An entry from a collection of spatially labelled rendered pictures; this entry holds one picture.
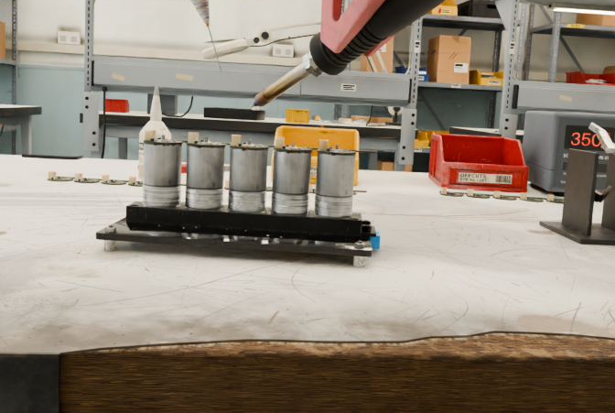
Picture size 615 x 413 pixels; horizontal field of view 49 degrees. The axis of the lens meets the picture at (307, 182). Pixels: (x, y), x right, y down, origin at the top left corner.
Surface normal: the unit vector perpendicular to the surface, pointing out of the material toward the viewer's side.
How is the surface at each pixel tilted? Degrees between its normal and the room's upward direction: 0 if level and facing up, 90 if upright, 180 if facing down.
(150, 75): 90
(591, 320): 0
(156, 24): 90
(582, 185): 90
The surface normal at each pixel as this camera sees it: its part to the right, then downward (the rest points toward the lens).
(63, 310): 0.05, -0.99
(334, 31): -0.80, 0.18
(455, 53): 0.00, 0.10
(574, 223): -1.00, -0.04
